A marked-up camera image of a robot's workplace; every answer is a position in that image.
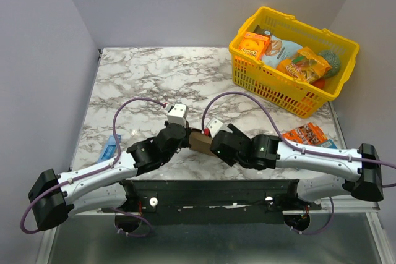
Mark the orange round item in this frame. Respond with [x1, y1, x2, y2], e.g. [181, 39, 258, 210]
[312, 78, 326, 90]

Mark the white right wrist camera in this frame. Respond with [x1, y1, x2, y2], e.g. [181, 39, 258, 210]
[204, 117, 232, 138]

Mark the green steel scouring pad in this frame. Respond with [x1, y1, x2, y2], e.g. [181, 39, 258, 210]
[317, 49, 341, 79]

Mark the orange snack box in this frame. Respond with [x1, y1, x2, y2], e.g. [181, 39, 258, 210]
[238, 32, 270, 61]

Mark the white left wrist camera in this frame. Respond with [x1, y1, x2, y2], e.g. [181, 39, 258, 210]
[165, 103, 189, 128]

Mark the orange small box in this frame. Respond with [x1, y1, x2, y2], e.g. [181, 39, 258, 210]
[283, 122, 327, 145]

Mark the aluminium rail frame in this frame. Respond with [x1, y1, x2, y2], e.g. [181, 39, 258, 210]
[37, 197, 395, 263]

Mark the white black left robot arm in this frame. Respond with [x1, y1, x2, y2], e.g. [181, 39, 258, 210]
[20, 122, 189, 234]

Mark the blue white small box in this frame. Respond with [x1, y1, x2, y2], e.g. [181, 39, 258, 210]
[319, 139, 337, 149]

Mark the blue small tag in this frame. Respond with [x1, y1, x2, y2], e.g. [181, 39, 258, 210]
[97, 135, 117, 163]

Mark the orange candy bag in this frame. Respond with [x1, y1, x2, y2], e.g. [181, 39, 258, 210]
[276, 47, 330, 83]

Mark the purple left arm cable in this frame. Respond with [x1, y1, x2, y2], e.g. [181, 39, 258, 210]
[20, 96, 170, 237]

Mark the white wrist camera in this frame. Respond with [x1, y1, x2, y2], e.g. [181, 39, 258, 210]
[204, 117, 232, 138]
[165, 103, 189, 128]

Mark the light blue snack bag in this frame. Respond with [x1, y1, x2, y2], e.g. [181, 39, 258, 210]
[261, 30, 303, 69]

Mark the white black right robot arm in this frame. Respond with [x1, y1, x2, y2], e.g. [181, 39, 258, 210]
[205, 120, 384, 210]

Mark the brown cardboard box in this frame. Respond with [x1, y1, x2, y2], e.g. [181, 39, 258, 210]
[189, 128, 215, 156]

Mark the yellow plastic basket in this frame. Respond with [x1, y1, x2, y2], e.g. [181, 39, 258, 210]
[229, 7, 359, 118]

